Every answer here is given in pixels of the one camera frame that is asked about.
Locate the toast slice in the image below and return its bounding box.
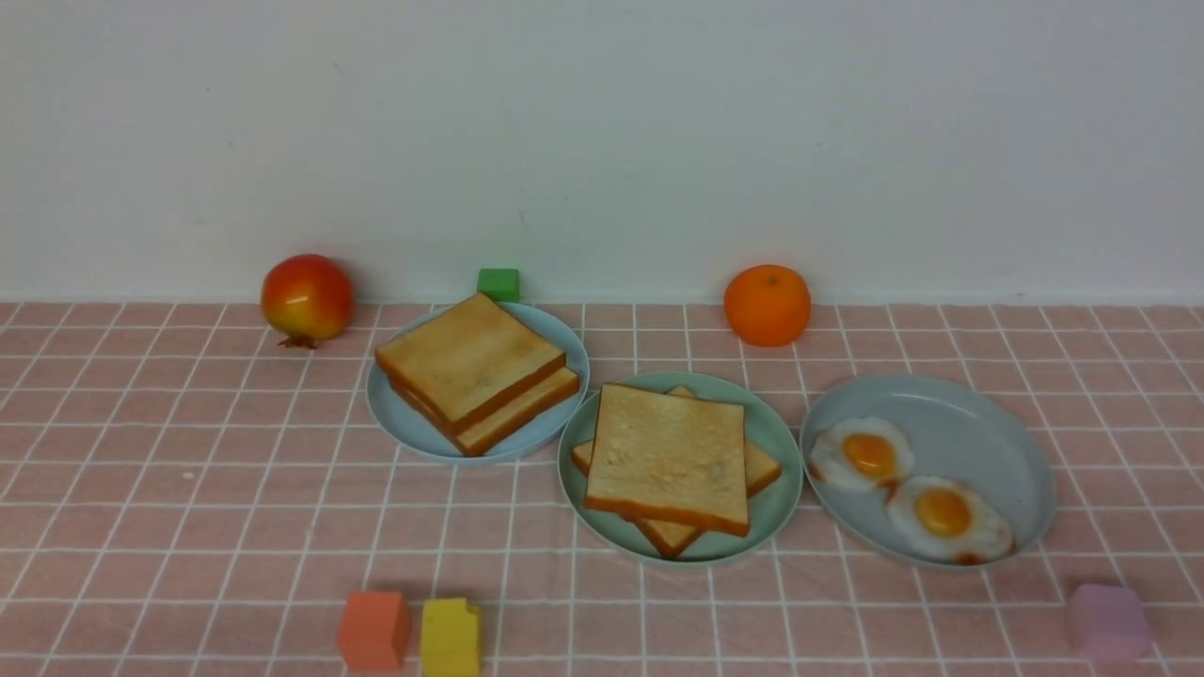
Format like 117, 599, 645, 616
583, 383, 750, 537
388, 367, 580, 457
569, 385, 783, 559
374, 294, 569, 432

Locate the light blue bread plate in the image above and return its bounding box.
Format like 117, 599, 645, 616
366, 304, 591, 465

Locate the green cube block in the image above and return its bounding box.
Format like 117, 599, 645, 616
476, 267, 523, 304

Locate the orange tangerine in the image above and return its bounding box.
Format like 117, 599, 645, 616
722, 264, 813, 348

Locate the green centre plate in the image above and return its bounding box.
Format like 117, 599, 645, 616
557, 371, 803, 567

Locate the middle fried egg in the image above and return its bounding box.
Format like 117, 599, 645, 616
807, 417, 916, 493

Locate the fried egg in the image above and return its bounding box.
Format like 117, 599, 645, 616
885, 475, 1019, 566
807, 417, 916, 493

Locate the red yellow pomegranate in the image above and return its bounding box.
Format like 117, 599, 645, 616
260, 254, 356, 351

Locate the yellow cube block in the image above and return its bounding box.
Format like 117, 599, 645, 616
419, 597, 483, 676

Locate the grey blue egg plate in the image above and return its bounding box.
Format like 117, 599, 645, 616
799, 373, 1056, 569

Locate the orange cube block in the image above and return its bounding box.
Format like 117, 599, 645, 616
337, 590, 411, 673

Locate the right fried egg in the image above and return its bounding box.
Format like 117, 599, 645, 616
885, 475, 1019, 566

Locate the pink checked tablecloth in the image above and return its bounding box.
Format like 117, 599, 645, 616
1, 304, 1202, 676

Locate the pink cube block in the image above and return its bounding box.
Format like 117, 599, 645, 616
1066, 584, 1153, 663

